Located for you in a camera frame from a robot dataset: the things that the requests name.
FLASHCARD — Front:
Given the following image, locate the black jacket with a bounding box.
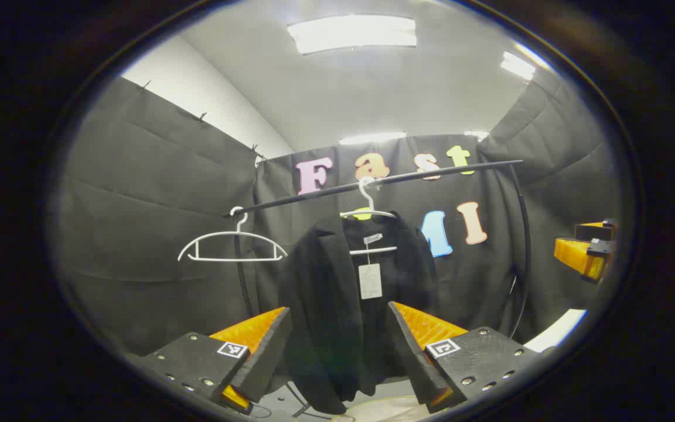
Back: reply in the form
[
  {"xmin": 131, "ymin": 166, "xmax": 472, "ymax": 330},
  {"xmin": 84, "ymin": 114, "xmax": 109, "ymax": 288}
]
[{"xmin": 279, "ymin": 211, "xmax": 439, "ymax": 416}]

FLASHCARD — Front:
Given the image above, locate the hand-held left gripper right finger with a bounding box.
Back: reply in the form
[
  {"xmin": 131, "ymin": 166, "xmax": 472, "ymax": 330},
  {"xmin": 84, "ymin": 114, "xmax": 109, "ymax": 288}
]
[{"xmin": 387, "ymin": 301, "xmax": 543, "ymax": 414}]

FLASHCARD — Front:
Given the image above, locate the black metal clothes rack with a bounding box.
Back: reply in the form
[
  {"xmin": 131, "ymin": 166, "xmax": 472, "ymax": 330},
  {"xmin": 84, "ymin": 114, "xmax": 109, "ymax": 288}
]
[{"xmin": 223, "ymin": 158, "xmax": 533, "ymax": 418}]

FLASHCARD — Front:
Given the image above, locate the white clothes hanger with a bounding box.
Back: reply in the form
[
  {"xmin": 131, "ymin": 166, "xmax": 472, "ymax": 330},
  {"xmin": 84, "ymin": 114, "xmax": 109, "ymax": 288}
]
[
  {"xmin": 340, "ymin": 176, "xmax": 400, "ymax": 257},
  {"xmin": 177, "ymin": 206, "xmax": 288, "ymax": 263}
]

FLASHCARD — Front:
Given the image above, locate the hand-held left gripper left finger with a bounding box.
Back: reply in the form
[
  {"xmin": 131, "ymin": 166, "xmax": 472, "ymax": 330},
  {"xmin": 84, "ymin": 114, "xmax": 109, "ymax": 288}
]
[{"xmin": 132, "ymin": 306, "xmax": 293, "ymax": 414}]

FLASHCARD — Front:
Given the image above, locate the black backdrop cloth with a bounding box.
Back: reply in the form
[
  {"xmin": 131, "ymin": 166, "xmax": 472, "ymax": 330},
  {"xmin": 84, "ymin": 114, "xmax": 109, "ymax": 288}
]
[{"xmin": 56, "ymin": 76, "xmax": 622, "ymax": 358}]

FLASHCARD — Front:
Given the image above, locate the beige laundry hamper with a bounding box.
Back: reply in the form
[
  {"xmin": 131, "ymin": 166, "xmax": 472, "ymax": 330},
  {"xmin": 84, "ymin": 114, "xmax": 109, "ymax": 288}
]
[{"xmin": 332, "ymin": 396, "xmax": 432, "ymax": 422}]

